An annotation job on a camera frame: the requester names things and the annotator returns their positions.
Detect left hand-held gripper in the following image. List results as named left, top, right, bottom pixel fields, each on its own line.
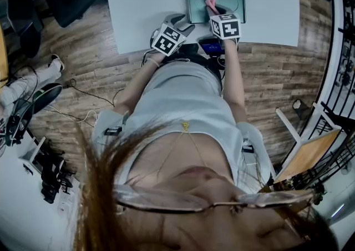
left=150, top=13, right=196, bottom=57

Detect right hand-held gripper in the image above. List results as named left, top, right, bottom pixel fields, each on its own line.
left=207, top=7, right=242, bottom=47

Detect pink cloth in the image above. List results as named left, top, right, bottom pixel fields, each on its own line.
left=204, top=0, right=219, bottom=15

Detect grey-green tray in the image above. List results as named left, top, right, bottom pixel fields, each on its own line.
left=185, top=0, right=247, bottom=24

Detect person's right forearm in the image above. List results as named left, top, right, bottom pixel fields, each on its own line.
left=221, top=40, right=249, bottom=124

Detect person's left forearm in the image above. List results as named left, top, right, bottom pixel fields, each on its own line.
left=113, top=55, right=167, bottom=117

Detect black chest-mounted screen device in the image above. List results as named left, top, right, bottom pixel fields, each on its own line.
left=181, top=37, right=227, bottom=73

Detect person's grey shirt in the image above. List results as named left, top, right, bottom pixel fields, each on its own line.
left=91, top=61, right=274, bottom=195

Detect black mesh waste bin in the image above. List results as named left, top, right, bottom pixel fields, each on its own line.
left=292, top=99, right=310, bottom=121

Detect dark round stool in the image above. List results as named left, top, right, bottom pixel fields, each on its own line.
left=32, top=83, right=64, bottom=114

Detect wooden table with white legs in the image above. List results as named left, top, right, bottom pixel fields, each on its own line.
left=273, top=107, right=342, bottom=184

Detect thin-framed eyeglasses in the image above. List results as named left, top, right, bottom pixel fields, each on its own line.
left=80, top=183, right=317, bottom=214

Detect round yellow wooden table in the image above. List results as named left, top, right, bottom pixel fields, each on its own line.
left=0, top=24, right=9, bottom=89

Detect black equipment pile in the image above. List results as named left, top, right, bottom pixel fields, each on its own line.
left=40, top=140, right=77, bottom=205

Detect gold necklace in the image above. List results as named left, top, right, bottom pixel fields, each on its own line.
left=155, top=121, right=209, bottom=178

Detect black floor cable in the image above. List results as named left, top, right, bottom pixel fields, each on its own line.
left=62, top=77, right=125, bottom=108

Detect white floor cable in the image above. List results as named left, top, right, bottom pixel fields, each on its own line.
left=47, top=105, right=98, bottom=128

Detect white metal frame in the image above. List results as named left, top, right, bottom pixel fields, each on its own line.
left=19, top=135, right=47, bottom=176

